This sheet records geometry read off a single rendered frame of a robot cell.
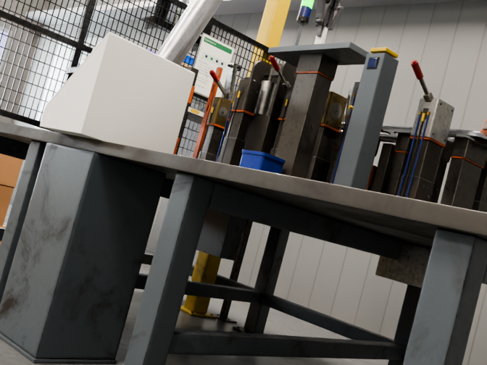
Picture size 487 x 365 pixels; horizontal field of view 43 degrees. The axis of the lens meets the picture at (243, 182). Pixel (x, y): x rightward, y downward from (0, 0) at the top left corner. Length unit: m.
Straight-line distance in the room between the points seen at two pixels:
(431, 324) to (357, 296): 3.14
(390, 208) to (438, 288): 0.17
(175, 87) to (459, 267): 1.23
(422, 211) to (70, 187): 1.18
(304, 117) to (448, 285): 0.92
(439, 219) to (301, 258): 3.49
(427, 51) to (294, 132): 2.67
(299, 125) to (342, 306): 2.58
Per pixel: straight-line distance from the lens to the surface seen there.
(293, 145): 1.95
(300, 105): 1.99
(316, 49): 1.98
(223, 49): 3.35
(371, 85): 1.82
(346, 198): 1.28
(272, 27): 3.62
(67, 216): 1.99
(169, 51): 2.41
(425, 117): 1.88
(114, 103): 1.97
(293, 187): 1.36
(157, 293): 1.68
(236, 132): 2.27
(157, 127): 2.07
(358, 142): 1.78
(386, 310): 4.22
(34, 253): 2.11
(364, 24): 4.91
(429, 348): 1.21
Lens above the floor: 0.58
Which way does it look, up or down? 3 degrees up
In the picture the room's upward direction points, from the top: 15 degrees clockwise
